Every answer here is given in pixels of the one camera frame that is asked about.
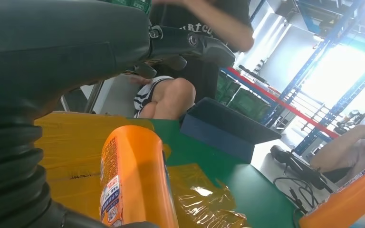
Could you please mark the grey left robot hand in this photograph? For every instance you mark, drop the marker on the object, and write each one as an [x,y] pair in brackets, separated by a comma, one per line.
[59,47]

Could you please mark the white table metal legs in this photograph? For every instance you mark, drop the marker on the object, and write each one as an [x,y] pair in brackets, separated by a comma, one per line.
[116,97]

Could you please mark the blue tablet case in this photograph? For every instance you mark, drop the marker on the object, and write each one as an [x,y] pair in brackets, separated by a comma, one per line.
[220,132]

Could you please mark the green table mat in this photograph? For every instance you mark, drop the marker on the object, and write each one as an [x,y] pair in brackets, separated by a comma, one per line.
[258,195]

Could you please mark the black phone holder controller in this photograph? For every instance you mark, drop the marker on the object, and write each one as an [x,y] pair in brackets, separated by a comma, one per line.
[295,166]

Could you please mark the blue metal shelving rack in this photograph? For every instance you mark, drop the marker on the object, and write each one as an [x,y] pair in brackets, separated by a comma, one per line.
[333,110]

